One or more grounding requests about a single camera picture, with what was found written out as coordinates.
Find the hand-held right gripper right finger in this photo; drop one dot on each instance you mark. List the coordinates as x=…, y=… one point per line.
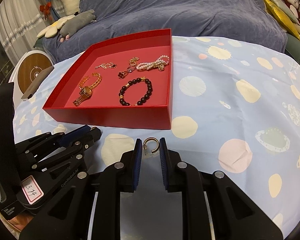
x=163, y=165

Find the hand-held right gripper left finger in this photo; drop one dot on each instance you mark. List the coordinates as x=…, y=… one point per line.
x=138, y=165

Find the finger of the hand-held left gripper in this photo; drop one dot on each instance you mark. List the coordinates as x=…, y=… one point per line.
x=75, y=133
x=90, y=140

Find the gold hoop earring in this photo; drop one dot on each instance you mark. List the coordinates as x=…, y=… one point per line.
x=152, y=148

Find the gold wristwatch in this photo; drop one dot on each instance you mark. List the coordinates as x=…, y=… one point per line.
x=85, y=93

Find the red cardboard box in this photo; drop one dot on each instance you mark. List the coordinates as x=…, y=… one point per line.
x=150, y=120

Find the brown flat case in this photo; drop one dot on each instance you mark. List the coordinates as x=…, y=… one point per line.
x=37, y=83

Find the white wood-topped round side table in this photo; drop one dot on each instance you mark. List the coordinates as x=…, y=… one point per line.
x=32, y=67

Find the light blue printed tablecloth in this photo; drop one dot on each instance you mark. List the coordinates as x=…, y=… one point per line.
x=215, y=105

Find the flower shaped cushion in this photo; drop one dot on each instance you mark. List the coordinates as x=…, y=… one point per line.
x=50, y=28

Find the white sheer curtain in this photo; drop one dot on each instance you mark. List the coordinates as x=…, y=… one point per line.
x=17, y=22

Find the grey plush toy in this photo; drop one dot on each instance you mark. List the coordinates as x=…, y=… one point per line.
x=76, y=22

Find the red ribbon bow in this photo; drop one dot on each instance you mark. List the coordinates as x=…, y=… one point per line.
x=45, y=8

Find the blue curtain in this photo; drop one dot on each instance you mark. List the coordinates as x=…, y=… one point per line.
x=53, y=7

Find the blue sofa blanket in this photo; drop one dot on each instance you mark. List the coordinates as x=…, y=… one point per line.
x=180, y=7

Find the yellow cushion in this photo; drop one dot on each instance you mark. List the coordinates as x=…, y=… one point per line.
x=281, y=17

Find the grey patterned cushion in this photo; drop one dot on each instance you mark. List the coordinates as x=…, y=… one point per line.
x=281, y=3

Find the red-haired plush doll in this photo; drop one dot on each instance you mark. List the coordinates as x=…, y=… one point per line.
x=293, y=2

